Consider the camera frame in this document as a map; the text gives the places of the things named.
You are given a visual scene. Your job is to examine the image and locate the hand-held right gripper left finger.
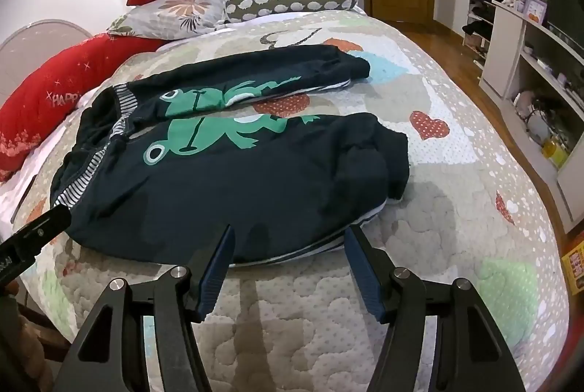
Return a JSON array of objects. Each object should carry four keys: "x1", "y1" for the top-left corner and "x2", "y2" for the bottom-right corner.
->
[{"x1": 54, "y1": 224, "x2": 237, "y2": 392}]

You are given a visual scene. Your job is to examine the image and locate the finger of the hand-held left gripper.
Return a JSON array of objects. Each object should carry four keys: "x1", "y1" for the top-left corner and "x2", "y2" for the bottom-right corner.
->
[{"x1": 11, "y1": 207, "x2": 72, "y2": 265}]

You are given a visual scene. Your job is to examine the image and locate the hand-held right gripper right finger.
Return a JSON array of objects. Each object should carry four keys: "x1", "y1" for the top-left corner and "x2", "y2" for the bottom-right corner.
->
[{"x1": 344, "y1": 224, "x2": 525, "y2": 392}]

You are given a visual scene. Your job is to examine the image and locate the dark frog print pants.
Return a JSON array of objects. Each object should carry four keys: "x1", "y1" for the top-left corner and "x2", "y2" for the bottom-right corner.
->
[{"x1": 49, "y1": 44, "x2": 409, "y2": 267}]

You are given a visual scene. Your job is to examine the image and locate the heart print quilt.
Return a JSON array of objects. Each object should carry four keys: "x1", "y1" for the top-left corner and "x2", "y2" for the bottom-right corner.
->
[{"x1": 9, "y1": 6, "x2": 573, "y2": 392}]

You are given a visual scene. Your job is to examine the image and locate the red lettered long pillow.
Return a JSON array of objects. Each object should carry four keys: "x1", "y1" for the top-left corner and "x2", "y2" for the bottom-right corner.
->
[{"x1": 0, "y1": 34, "x2": 170, "y2": 184}]

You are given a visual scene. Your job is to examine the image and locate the yellow cardboard box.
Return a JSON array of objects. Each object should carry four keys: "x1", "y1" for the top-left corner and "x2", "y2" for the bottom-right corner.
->
[{"x1": 560, "y1": 234, "x2": 584, "y2": 284}]

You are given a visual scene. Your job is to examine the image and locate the white jug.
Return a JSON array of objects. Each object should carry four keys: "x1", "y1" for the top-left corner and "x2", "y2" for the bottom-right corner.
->
[{"x1": 526, "y1": 114, "x2": 551, "y2": 147}]

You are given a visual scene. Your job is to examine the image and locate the yellow container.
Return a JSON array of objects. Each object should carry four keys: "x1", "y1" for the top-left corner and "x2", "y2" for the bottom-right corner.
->
[{"x1": 542, "y1": 137, "x2": 569, "y2": 168}]

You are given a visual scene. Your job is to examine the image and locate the grey floral pillow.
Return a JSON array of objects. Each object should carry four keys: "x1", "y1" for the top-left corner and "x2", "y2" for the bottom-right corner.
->
[{"x1": 107, "y1": 0, "x2": 256, "y2": 39}]

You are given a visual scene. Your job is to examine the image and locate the white shelf unit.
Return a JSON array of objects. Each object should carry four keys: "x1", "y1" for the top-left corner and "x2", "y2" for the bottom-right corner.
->
[{"x1": 478, "y1": 2, "x2": 584, "y2": 234}]

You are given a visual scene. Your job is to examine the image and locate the purple desk calendar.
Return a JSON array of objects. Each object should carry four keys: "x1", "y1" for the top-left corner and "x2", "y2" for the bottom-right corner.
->
[{"x1": 522, "y1": 0, "x2": 546, "y2": 24}]

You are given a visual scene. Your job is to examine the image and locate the white round frame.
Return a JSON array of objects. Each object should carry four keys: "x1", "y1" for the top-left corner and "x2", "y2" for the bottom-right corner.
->
[{"x1": 0, "y1": 20, "x2": 92, "y2": 101}]

